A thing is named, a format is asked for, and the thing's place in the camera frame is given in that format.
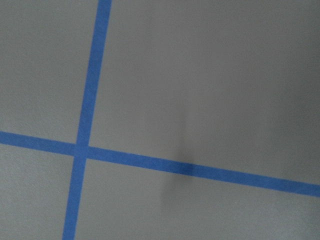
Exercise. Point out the blue tape grid lines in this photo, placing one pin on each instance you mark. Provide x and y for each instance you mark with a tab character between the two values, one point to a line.
159	119

